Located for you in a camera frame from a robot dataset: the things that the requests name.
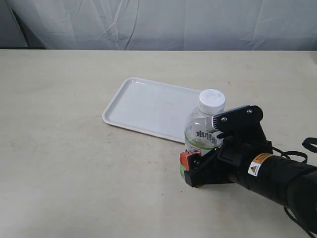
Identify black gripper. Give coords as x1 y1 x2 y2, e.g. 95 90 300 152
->
180 129 273 187

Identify clear water bottle green label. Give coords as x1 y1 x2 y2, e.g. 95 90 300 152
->
179 88 226 179

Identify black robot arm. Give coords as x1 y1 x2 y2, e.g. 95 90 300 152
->
180 133 317 231

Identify white plastic tray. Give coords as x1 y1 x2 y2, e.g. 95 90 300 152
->
102 77 200 143

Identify white backdrop curtain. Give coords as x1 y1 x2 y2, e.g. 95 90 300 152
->
4 0 317 51

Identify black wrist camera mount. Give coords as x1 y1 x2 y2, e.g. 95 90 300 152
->
206 105 264 133

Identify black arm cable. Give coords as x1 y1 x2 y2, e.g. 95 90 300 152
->
271 137 317 238

